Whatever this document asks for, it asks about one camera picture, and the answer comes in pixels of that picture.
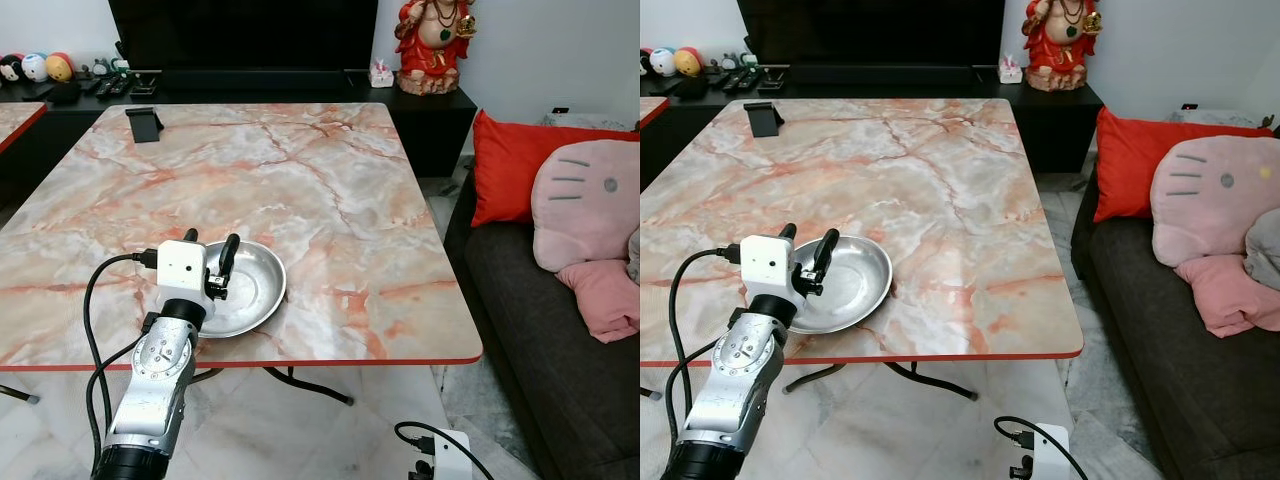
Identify wide steel plate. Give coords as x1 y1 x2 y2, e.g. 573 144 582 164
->
198 240 288 339
788 235 894 335

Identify black phone stand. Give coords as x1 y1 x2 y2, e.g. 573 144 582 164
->
124 105 165 144
744 101 786 139

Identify black remote controls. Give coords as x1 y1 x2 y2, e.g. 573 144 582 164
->
78 70 161 99
705 64 789 93

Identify dark grey sofa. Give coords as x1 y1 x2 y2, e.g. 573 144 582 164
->
1069 170 1280 480
442 172 641 480

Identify small pink cushion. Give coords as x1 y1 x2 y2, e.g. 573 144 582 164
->
1174 253 1280 339
555 259 641 345

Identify pink cat face pillow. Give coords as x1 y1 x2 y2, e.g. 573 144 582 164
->
530 139 641 274
1150 134 1280 269

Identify black flat television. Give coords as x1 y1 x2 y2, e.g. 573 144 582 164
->
736 0 1004 69
107 0 380 74

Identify black low tv bench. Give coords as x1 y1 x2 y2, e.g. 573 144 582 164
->
640 65 1104 191
0 70 479 206

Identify red laughing buddha statue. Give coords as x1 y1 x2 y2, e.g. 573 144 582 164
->
1021 0 1104 93
392 0 478 97

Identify red cushion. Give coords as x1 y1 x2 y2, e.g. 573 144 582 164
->
1092 106 1276 224
469 109 641 229

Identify grey pillow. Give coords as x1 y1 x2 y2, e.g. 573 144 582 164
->
1243 207 1280 293

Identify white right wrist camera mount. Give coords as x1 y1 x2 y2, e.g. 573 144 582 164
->
430 429 474 480
1029 423 1070 480

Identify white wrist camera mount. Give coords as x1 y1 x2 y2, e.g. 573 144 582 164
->
739 236 797 300
154 240 209 302
430 429 474 480
1029 423 1070 480

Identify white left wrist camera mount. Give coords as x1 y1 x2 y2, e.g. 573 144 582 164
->
739 236 797 300
154 240 209 302

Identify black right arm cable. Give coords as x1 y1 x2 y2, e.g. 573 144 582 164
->
994 415 1093 480
394 420 497 480

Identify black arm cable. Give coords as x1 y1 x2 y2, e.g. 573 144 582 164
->
394 420 497 480
82 249 161 473
994 415 1093 480
664 244 744 441

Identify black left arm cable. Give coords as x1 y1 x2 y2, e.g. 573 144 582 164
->
82 249 161 473
664 244 744 441

